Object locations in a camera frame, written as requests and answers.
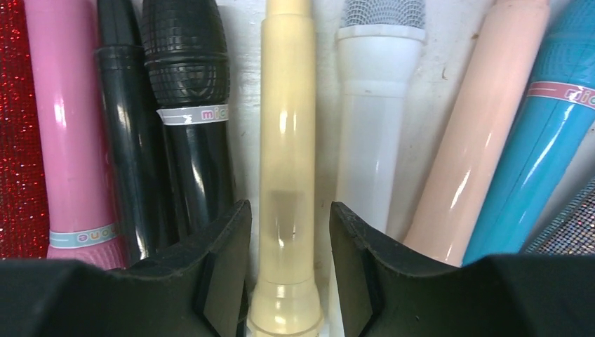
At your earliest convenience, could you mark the white microphone grey head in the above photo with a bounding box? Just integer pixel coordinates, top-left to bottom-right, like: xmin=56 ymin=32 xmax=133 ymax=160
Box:
xmin=335 ymin=1 xmax=426 ymax=232

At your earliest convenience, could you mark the cream white microphone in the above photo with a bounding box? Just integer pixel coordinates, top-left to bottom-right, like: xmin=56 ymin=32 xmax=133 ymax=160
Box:
xmin=247 ymin=1 xmax=323 ymax=336

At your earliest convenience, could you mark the red glitter microphone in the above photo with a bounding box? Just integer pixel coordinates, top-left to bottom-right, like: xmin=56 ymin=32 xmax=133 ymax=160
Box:
xmin=1 ymin=1 xmax=49 ymax=259

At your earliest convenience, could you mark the black microphone white ring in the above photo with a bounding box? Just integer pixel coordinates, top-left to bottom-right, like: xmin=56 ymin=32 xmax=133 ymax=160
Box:
xmin=140 ymin=0 xmax=238 ymax=240

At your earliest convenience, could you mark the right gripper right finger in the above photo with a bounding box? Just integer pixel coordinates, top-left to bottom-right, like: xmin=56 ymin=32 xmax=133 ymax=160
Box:
xmin=329 ymin=202 xmax=594 ymax=336

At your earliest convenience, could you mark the peach pink microphone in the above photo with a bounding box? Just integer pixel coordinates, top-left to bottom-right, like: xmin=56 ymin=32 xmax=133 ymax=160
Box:
xmin=404 ymin=1 xmax=550 ymax=267

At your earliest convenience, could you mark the silver glitter microphone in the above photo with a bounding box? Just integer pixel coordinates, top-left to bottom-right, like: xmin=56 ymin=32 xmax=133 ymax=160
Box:
xmin=524 ymin=180 xmax=594 ymax=256

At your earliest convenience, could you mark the teal microphone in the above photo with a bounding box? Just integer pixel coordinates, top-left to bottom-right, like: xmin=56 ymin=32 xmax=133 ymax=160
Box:
xmin=462 ymin=0 xmax=594 ymax=264

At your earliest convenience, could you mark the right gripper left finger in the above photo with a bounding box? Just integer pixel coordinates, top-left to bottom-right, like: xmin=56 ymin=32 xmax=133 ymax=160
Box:
xmin=1 ymin=200 xmax=252 ymax=336

